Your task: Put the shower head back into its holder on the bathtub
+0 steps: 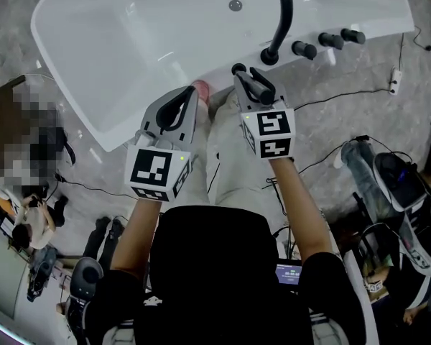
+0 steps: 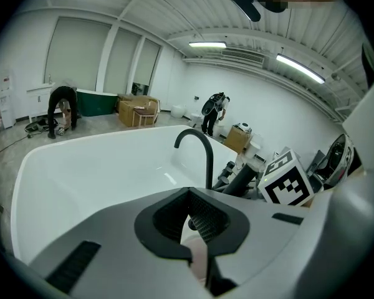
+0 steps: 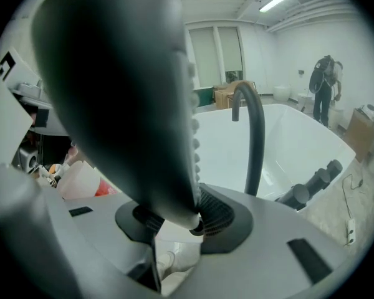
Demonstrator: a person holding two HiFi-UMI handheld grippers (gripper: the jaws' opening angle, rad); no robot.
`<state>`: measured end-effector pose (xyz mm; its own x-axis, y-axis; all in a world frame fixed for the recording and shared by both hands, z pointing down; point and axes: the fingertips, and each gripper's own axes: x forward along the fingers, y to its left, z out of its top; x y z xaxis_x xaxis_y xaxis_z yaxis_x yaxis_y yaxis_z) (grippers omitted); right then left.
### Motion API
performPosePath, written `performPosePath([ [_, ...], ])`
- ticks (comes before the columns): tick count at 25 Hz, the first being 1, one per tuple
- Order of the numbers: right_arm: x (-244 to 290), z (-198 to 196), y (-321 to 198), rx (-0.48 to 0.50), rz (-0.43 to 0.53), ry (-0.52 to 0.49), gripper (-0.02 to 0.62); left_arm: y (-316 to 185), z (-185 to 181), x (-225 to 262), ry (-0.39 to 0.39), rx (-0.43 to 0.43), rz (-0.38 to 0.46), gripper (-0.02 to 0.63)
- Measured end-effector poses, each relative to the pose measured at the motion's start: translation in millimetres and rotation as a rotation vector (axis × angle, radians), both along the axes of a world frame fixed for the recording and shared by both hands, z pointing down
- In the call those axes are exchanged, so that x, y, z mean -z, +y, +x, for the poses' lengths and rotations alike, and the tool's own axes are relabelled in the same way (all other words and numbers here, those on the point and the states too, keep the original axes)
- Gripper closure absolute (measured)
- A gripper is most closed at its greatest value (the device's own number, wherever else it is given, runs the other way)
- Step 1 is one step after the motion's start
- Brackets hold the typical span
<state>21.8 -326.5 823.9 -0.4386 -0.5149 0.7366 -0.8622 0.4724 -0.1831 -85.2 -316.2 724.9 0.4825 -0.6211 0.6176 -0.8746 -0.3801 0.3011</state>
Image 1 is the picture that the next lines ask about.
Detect person's black shirt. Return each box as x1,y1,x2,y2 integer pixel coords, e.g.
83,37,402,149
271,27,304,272
83,205,368,345

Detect person's left forearm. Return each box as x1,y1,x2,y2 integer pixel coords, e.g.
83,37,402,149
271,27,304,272
109,195,165,282

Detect person's pink shoe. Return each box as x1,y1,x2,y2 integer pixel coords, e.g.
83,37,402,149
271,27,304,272
191,79,213,111

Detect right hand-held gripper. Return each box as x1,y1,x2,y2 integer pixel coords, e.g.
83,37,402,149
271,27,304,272
233,66,297,161

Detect brown wooden table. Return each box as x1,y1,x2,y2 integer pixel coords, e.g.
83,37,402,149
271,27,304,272
0,74,27,167

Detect black shower head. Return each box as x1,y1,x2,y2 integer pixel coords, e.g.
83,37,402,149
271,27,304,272
244,78,277,106

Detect person's right forearm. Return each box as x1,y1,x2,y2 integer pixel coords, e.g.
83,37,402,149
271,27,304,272
267,156,339,267

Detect black backpack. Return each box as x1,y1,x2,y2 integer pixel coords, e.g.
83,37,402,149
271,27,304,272
374,151,424,212

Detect white power strip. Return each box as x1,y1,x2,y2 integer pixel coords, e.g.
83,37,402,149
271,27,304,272
389,68,403,96

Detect black faucet knob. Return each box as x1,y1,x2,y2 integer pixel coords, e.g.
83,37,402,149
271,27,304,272
291,40,318,61
318,32,346,51
340,27,366,45

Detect white bathtub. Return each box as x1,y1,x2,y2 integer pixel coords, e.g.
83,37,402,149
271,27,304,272
29,0,416,153

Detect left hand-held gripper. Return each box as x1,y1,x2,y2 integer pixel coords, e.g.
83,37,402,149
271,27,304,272
124,85,201,203

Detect black floor cable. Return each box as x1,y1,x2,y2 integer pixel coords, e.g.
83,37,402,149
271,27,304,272
261,142,346,216
412,24,431,52
55,172,139,201
293,88,394,112

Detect black curved faucet spout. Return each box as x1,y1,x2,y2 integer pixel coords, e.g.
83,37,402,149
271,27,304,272
260,0,295,65

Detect person's beige trousers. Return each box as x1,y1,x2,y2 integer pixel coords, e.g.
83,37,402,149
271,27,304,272
184,84,285,208

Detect small lit screen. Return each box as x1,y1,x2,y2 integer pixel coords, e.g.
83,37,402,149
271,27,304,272
274,262,303,287

